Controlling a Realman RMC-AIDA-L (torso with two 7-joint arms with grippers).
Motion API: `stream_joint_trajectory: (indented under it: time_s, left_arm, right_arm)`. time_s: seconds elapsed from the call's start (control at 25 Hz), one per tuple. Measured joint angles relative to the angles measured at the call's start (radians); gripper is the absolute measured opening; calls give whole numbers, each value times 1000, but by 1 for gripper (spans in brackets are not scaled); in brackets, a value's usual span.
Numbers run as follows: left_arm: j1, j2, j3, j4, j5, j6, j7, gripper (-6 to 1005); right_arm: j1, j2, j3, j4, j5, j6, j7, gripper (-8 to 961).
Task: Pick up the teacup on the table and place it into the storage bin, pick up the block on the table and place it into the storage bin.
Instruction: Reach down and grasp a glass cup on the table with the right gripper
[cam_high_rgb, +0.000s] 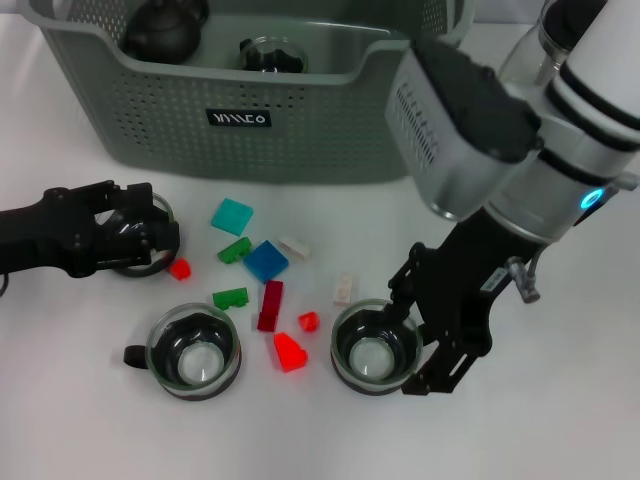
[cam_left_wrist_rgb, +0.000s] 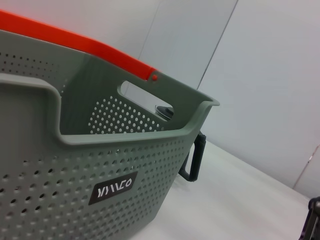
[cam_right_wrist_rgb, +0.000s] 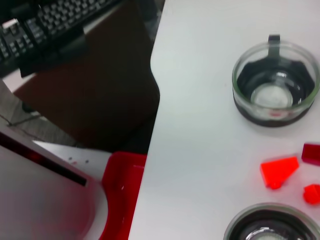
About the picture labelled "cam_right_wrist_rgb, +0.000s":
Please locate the glass teacup black holder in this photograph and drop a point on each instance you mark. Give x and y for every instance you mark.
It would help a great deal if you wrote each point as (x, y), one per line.
(272, 97)
(262, 225)

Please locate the red robot base cover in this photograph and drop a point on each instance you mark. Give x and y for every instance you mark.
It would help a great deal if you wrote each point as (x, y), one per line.
(122, 187)

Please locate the dark brown desk panel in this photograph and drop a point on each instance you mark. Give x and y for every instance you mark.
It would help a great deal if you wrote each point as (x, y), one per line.
(105, 100)

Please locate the orange-red sloped brick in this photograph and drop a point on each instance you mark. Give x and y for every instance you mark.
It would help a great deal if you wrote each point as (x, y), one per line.
(277, 172)

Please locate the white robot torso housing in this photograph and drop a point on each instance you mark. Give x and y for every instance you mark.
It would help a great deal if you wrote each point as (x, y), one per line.
(37, 200)

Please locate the black computer keyboard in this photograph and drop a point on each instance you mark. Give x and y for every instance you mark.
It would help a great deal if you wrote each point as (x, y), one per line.
(50, 20)

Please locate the dark red long brick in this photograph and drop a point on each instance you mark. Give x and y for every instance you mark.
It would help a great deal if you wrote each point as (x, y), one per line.
(312, 153)

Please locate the small red building brick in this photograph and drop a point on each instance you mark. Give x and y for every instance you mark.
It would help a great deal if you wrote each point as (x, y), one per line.
(312, 195)

